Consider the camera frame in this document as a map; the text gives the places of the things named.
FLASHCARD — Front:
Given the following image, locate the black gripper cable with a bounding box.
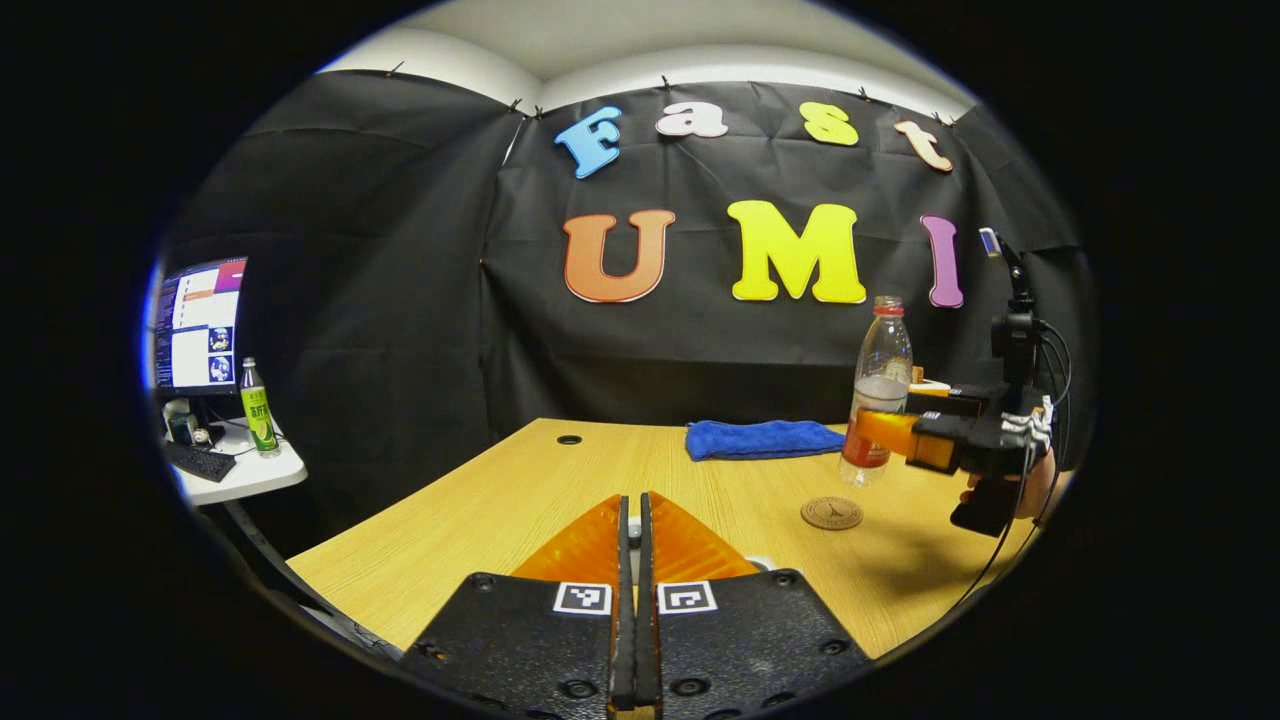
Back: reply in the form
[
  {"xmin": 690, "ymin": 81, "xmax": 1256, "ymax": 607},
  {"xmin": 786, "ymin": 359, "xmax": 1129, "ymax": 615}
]
[{"xmin": 950, "ymin": 320, "xmax": 1076, "ymax": 611}]

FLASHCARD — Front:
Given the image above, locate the blue towel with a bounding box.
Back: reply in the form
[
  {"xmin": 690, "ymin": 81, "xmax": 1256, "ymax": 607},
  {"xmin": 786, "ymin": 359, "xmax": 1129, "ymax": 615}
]
[{"xmin": 686, "ymin": 419, "xmax": 849, "ymax": 462}]

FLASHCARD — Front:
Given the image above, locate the white side table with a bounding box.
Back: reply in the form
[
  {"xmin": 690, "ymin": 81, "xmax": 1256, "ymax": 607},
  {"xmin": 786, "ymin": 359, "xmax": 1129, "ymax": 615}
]
[{"xmin": 170, "ymin": 418, "xmax": 308, "ymax": 506}]

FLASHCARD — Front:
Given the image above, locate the green drink bottle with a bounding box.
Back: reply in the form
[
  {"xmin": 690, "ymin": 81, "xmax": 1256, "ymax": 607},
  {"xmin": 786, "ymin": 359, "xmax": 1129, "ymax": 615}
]
[{"xmin": 240, "ymin": 357, "xmax": 281, "ymax": 458}]

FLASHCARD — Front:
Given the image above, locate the black backdrop cloth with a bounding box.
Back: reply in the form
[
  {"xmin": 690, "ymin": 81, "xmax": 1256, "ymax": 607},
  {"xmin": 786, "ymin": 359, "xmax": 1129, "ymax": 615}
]
[{"xmin": 160, "ymin": 70, "xmax": 1096, "ymax": 531}]

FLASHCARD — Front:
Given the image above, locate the round brown coaster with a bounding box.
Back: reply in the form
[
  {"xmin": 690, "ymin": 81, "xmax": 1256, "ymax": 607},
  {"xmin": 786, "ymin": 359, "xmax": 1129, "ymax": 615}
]
[{"xmin": 800, "ymin": 496, "xmax": 864, "ymax": 531}]

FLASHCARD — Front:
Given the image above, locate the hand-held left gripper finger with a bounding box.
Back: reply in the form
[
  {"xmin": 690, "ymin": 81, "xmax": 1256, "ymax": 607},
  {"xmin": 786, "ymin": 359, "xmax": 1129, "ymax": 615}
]
[
  {"xmin": 638, "ymin": 491, "xmax": 871, "ymax": 720},
  {"xmin": 400, "ymin": 495, "xmax": 633, "ymax": 720}
]

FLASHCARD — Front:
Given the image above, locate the black keyboard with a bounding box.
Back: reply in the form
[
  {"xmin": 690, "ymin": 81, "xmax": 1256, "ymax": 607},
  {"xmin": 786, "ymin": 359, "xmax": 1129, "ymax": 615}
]
[{"xmin": 163, "ymin": 440, "xmax": 237, "ymax": 483}]

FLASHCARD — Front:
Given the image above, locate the clear plastic water bottle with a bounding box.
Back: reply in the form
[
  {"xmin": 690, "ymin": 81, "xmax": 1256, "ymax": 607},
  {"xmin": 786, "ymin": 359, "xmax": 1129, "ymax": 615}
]
[{"xmin": 838, "ymin": 295, "xmax": 914, "ymax": 488}]

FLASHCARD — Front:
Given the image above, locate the computer monitor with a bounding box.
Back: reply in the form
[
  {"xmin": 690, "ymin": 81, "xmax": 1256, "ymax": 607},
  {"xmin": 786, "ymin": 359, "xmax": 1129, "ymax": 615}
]
[{"xmin": 150, "ymin": 257, "xmax": 248, "ymax": 396}]

